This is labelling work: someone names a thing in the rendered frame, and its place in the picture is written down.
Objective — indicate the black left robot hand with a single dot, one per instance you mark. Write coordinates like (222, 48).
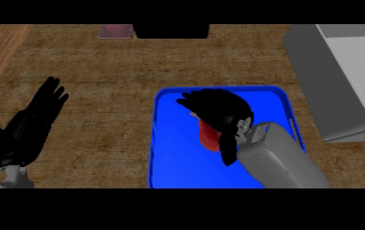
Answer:
(33, 124)

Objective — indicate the grey box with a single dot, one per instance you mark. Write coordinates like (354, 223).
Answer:
(329, 79)

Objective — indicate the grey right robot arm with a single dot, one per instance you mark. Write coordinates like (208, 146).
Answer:
(280, 159)

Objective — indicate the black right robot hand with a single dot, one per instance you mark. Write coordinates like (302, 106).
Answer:
(224, 111)

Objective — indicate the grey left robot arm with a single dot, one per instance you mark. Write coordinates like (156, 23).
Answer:
(14, 177)

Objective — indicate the pink box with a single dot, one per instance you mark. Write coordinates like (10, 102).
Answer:
(116, 31)

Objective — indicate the blue tray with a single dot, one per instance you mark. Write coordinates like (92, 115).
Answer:
(181, 163)

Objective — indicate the light wooden board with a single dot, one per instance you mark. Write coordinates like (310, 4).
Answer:
(11, 43)

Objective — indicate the black appliance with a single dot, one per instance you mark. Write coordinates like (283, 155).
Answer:
(172, 31)

